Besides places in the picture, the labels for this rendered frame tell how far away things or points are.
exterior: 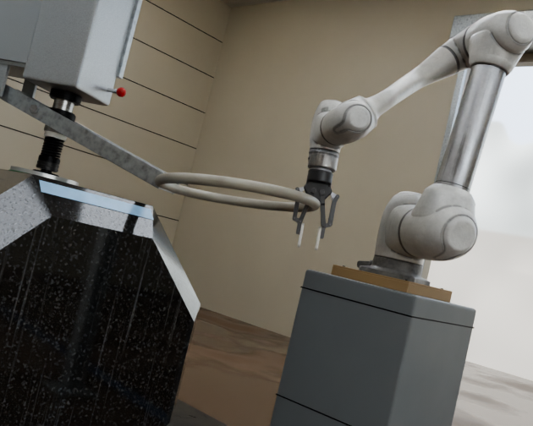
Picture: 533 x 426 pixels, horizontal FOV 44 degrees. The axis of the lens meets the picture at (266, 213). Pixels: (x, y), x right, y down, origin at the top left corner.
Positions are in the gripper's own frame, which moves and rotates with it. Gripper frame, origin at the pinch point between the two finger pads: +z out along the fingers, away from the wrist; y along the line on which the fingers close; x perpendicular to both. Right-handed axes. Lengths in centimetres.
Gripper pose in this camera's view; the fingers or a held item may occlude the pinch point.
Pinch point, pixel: (309, 237)
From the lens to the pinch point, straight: 195.8
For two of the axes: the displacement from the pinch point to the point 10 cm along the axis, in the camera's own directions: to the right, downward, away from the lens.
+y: -9.8, -1.8, 0.0
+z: -1.8, 9.8, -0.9
